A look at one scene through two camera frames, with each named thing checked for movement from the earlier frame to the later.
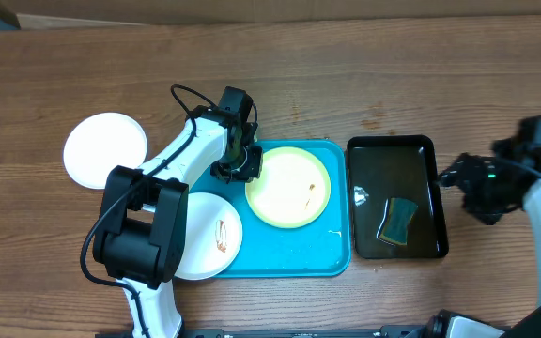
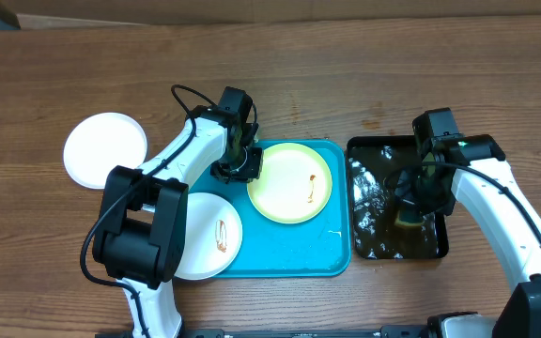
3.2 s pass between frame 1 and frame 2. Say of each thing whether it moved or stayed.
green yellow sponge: moved
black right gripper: moved
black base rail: stayed
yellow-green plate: stayed
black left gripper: stayed
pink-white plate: stayed
